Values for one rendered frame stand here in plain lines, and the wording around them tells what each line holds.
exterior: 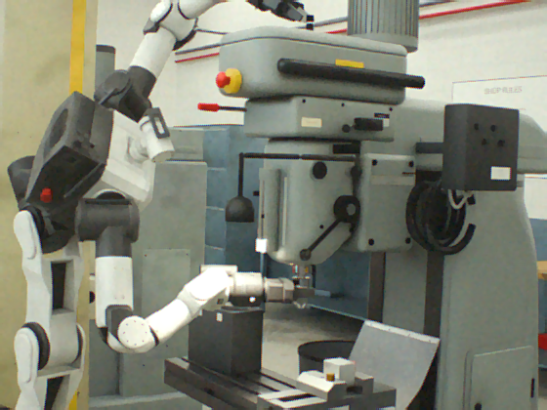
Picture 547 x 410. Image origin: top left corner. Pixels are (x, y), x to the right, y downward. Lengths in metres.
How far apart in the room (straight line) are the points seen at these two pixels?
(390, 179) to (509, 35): 5.13
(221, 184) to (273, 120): 7.42
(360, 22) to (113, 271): 0.93
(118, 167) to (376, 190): 0.66
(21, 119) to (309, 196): 1.84
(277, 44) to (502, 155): 0.62
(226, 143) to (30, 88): 5.93
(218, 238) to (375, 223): 7.42
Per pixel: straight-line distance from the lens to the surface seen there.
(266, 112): 2.04
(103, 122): 2.14
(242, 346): 2.42
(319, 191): 2.02
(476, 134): 1.99
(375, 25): 2.20
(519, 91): 7.05
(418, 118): 2.22
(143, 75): 2.31
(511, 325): 2.45
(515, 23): 7.17
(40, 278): 2.35
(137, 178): 2.10
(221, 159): 9.43
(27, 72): 3.59
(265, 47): 1.92
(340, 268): 8.70
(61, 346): 2.40
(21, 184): 2.42
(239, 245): 9.46
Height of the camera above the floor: 1.56
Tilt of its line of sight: 3 degrees down
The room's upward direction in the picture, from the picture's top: 2 degrees clockwise
